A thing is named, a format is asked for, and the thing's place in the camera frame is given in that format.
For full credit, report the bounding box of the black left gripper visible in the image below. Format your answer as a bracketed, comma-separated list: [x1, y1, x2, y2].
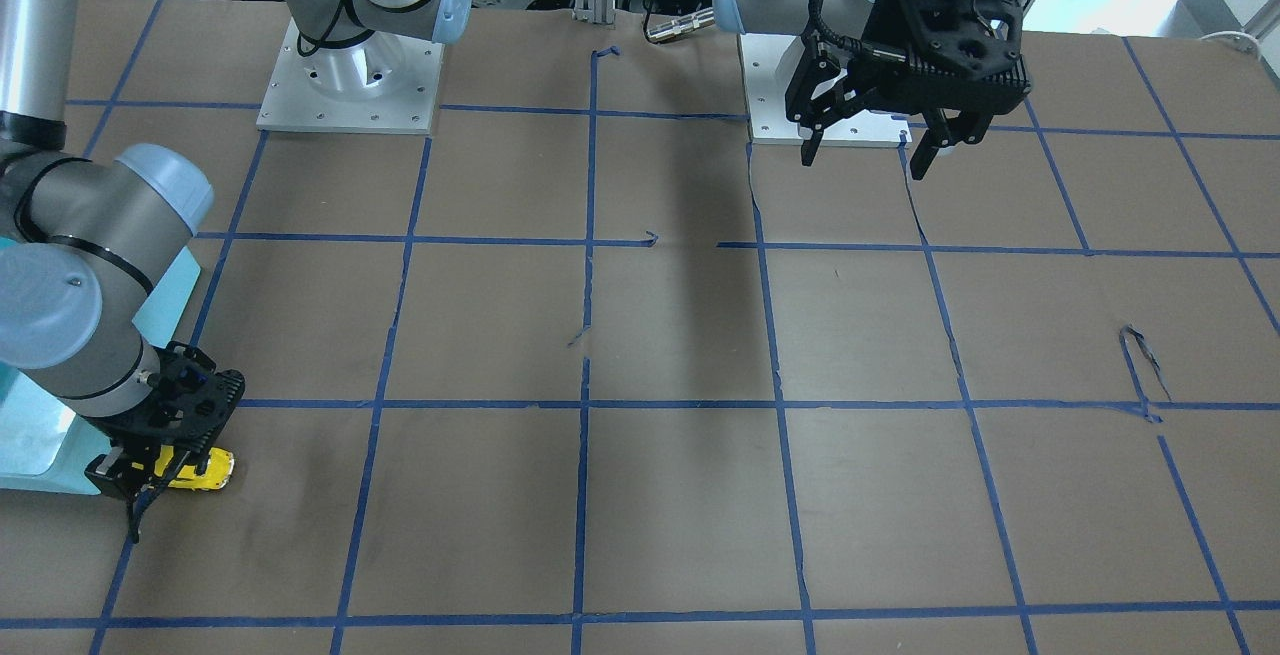
[785, 0, 1032, 180]

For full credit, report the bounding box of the turquoise plastic storage bin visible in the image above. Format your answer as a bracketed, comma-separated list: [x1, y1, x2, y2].
[0, 235, 202, 495]

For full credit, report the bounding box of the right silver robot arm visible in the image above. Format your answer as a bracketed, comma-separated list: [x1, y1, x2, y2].
[3, 0, 474, 541]

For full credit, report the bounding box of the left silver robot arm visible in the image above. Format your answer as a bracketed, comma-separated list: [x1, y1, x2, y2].
[713, 0, 1033, 180]

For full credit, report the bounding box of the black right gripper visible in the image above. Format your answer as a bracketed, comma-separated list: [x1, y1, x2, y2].
[84, 342, 246, 544]

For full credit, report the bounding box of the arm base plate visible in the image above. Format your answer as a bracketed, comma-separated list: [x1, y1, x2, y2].
[256, 23, 445, 136]
[739, 35, 913, 148]

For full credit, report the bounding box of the yellow beetle toy car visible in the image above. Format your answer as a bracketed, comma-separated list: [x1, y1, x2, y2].
[154, 445, 236, 491]

